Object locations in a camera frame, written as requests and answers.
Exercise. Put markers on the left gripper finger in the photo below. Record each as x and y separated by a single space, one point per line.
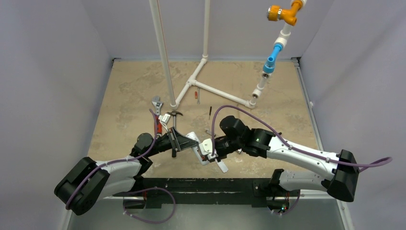
186 142
173 140

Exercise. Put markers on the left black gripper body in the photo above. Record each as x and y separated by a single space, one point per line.
161 144

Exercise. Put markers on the white battery cover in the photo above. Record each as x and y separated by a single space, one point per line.
222 166

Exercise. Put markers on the white remote control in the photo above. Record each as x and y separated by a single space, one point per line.
196 149

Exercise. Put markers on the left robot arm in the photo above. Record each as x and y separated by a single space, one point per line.
89 181

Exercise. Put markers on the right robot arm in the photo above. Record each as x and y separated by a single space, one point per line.
334 173

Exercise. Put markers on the silver transceiver module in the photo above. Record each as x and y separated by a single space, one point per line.
209 132

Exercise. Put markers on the red adjustable wrench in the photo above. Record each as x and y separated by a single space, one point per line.
157 103

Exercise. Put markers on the blue pipe fitting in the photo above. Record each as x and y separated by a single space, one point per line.
269 65

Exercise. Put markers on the orange pipe valve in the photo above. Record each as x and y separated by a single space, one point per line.
277 13

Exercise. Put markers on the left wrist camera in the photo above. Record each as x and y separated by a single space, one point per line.
164 119

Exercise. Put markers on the black handled hammer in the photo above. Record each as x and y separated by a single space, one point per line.
174 118

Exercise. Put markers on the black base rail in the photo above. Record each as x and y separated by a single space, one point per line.
255 192

